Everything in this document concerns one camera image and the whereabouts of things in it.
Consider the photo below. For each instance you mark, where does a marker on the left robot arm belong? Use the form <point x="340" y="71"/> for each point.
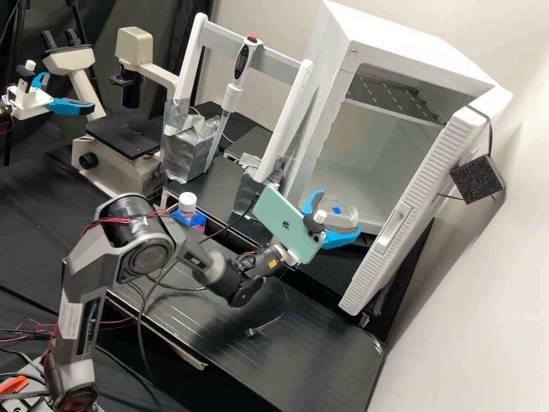
<point x="3" y="109"/>

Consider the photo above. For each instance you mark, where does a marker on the white incubator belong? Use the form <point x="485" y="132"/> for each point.
<point x="386" y="56"/>

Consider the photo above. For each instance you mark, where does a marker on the petri dish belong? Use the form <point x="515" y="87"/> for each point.
<point x="341" y="210"/>

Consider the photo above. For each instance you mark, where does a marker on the blue bottle holder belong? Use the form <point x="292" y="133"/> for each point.
<point x="188" y="219"/>

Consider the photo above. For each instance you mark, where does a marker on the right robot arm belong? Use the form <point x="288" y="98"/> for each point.
<point x="141" y="253"/>

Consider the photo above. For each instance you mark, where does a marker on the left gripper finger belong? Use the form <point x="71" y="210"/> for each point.
<point x="40" y="79"/>
<point x="70" y="106"/>

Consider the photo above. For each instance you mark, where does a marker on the pipette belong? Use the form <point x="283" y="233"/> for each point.
<point x="241" y="60"/>

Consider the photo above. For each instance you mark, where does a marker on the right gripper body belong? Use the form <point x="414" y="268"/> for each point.
<point x="287" y="256"/>

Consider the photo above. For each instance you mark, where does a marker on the cream microscope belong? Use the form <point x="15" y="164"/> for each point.
<point x="107" y="169"/>

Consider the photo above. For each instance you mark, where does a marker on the small bottle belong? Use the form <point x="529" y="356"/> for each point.
<point x="187" y="201"/>

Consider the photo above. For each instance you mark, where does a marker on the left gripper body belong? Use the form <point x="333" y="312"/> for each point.
<point x="28" y="101"/>

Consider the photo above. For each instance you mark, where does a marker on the white pipette stand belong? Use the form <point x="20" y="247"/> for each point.
<point x="191" y="60"/>

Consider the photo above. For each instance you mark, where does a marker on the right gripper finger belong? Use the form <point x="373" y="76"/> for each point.
<point x="312" y="201"/>
<point x="339" y="238"/>

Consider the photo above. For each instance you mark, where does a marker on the incubator door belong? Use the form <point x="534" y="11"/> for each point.
<point x="429" y="184"/>

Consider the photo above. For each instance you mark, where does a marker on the right wrist camera phone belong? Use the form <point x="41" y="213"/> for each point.
<point x="285" y="221"/>

